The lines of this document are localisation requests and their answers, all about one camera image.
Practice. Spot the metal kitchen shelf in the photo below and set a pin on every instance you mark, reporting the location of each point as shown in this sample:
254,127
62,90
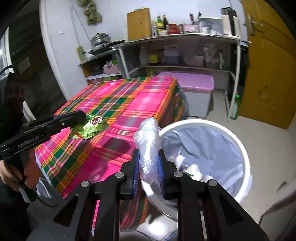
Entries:
219,56

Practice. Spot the white trash bin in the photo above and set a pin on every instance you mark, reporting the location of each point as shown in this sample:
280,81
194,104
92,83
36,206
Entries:
207,150

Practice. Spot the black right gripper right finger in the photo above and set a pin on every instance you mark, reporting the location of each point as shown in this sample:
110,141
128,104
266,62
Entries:
169,184

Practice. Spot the purple lid storage box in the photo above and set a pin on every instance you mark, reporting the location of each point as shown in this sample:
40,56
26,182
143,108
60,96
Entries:
197,88

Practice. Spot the clear plastic bag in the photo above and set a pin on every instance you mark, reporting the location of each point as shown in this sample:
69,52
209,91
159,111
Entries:
148,141

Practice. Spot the black induction cooker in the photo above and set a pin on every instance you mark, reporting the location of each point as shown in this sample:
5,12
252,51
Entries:
101,48

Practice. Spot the pink plastic basket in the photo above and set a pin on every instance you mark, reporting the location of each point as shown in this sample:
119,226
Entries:
110,69

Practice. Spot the green snack wrapper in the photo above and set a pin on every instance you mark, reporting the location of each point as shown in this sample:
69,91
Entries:
93,125

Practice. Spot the white thermos kettle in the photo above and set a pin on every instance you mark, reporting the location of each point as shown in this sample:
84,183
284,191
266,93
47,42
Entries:
230,22

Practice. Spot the wooden cutting board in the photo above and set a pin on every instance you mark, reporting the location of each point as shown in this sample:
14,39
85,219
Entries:
139,24

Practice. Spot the pink plaid tablecloth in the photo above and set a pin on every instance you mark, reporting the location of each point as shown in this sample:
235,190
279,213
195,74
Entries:
123,104

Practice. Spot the red lidded jar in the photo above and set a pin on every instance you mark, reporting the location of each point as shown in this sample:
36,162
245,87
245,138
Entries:
172,29

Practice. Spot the green glass bottle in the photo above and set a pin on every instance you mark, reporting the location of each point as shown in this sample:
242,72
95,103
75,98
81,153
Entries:
234,109

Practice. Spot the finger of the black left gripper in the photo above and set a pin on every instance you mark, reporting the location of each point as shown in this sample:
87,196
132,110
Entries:
68,120

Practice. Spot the white power strip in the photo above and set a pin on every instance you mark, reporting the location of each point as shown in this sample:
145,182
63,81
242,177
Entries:
81,53

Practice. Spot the steel cooking pot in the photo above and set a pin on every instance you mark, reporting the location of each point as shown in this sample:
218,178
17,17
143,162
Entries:
100,38

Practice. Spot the green cap oil bottle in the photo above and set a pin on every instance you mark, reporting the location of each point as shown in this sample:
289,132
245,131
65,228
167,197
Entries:
160,25

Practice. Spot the yellow wooden door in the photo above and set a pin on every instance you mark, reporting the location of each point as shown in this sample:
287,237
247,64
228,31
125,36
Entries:
269,92

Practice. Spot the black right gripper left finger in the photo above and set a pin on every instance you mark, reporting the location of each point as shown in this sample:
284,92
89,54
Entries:
129,187

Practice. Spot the pink knife holder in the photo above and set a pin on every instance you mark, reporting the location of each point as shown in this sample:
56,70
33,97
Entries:
191,28

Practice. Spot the clear plastic bottle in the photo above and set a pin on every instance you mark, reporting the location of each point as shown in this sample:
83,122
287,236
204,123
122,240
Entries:
154,29

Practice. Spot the dark soy sauce bottle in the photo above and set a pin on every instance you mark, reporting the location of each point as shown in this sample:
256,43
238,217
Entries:
165,22

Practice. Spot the small wooden cabinet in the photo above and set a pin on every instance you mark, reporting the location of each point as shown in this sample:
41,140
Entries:
93,67

